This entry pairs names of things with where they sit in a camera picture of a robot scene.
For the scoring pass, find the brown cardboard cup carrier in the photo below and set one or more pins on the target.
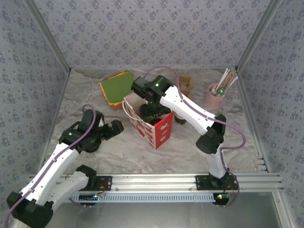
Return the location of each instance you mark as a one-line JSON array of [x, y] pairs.
[[186, 82]]

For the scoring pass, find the black paper coffee cup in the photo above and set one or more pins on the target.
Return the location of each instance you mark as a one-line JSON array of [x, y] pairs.
[[180, 120]]

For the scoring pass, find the red white paper bag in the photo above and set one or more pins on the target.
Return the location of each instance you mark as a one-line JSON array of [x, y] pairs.
[[164, 133]]

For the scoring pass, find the pink cup holder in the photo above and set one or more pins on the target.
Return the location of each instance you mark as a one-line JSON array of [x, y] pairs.
[[212, 101]]

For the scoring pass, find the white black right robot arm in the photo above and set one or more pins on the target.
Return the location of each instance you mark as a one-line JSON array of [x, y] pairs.
[[185, 107]]

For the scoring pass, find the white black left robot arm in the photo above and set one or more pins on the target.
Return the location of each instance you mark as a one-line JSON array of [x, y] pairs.
[[52, 166]]

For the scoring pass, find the white sugar packet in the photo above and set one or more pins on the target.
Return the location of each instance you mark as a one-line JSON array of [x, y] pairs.
[[213, 90]]

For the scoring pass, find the green sugar packet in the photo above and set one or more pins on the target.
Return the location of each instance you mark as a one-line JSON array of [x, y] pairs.
[[221, 92]]

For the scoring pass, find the white wrapped straw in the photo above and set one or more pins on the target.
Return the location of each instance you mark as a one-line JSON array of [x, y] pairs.
[[224, 76], [227, 76]]

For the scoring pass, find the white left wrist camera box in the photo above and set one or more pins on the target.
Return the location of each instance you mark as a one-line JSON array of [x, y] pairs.
[[102, 122]]

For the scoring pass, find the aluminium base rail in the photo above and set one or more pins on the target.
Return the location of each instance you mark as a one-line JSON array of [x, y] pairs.
[[152, 183]]

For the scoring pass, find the aluminium frame post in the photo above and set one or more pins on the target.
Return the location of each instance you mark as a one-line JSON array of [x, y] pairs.
[[256, 35], [49, 35]]

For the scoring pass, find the aluminium frame leg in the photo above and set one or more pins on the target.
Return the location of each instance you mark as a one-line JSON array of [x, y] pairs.
[[280, 209]]

